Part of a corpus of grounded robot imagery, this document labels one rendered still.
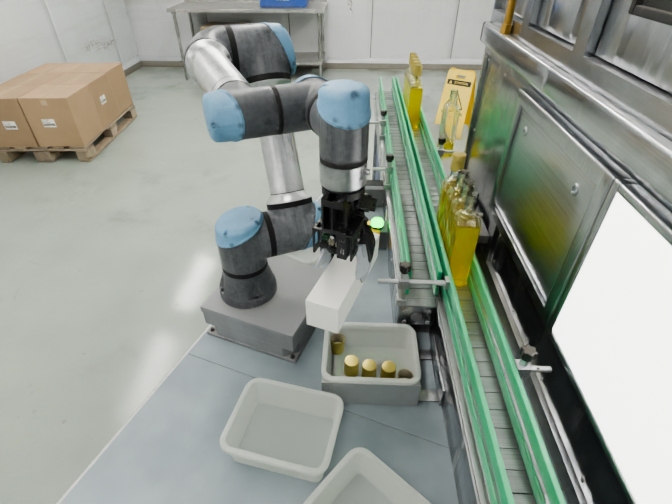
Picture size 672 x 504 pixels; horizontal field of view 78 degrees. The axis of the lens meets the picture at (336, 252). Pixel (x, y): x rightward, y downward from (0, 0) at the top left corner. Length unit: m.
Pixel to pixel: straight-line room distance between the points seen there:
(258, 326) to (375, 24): 6.06
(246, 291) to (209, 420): 0.31
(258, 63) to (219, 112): 0.39
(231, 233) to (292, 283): 0.26
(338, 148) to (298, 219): 0.42
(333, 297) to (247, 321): 0.38
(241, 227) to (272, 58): 0.38
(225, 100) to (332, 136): 0.17
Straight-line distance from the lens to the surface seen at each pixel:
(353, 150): 0.61
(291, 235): 1.01
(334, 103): 0.59
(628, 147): 0.76
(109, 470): 1.05
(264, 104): 0.66
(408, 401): 1.02
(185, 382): 1.11
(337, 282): 0.75
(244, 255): 1.00
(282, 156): 1.01
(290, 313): 1.06
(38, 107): 4.36
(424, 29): 6.88
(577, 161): 0.86
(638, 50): 0.87
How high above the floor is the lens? 1.61
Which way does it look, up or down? 38 degrees down
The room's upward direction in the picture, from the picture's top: straight up
